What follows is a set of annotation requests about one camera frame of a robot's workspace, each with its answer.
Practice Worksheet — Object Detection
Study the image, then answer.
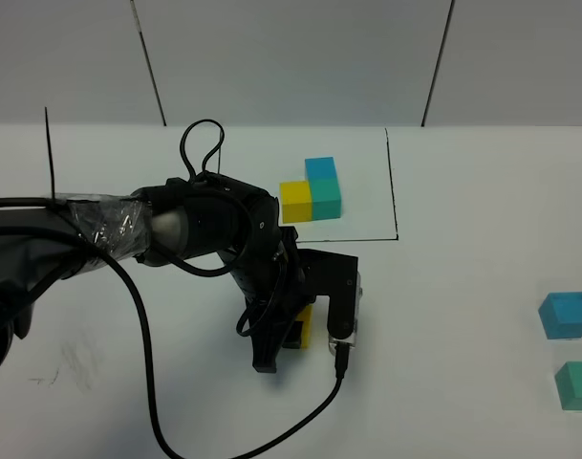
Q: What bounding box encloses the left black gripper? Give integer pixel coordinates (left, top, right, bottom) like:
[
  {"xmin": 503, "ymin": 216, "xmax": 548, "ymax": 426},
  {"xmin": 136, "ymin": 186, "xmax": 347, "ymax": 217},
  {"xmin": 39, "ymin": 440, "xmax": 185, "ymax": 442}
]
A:
[{"xmin": 213, "ymin": 177, "xmax": 315, "ymax": 373}]

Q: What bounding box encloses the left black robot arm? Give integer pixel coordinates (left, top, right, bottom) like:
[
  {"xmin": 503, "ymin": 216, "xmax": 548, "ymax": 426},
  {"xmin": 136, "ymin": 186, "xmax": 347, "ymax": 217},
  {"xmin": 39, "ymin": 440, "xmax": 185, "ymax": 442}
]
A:
[{"xmin": 0, "ymin": 172, "xmax": 314, "ymax": 373}]

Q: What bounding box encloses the yellow template cube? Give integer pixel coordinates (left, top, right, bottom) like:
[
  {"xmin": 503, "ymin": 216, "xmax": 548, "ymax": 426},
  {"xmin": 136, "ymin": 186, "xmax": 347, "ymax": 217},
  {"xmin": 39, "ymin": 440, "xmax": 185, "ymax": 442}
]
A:
[{"xmin": 280, "ymin": 181, "xmax": 313, "ymax": 224}]

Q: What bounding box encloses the green template cube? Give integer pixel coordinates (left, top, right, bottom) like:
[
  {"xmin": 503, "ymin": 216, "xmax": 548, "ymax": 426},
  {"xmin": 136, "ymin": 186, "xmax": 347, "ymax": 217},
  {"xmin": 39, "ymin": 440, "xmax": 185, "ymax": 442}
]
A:
[{"xmin": 309, "ymin": 178, "xmax": 342, "ymax": 220}]

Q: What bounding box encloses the blue template cube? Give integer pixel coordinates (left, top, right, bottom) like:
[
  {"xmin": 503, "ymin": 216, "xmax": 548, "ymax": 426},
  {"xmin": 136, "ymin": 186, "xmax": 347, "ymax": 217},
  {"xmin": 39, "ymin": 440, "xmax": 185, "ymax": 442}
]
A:
[{"xmin": 305, "ymin": 157, "xmax": 337, "ymax": 182}]

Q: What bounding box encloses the black camera cable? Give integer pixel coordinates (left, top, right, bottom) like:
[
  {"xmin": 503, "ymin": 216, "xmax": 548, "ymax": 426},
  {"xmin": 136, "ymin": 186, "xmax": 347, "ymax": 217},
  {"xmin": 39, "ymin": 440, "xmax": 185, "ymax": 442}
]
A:
[{"xmin": 0, "ymin": 119, "xmax": 352, "ymax": 459}]

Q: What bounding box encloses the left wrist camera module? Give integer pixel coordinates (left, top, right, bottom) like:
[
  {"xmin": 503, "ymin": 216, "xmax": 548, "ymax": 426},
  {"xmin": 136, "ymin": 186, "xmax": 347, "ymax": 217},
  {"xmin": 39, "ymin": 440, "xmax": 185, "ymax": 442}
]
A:
[{"xmin": 299, "ymin": 249, "xmax": 362, "ymax": 354}]

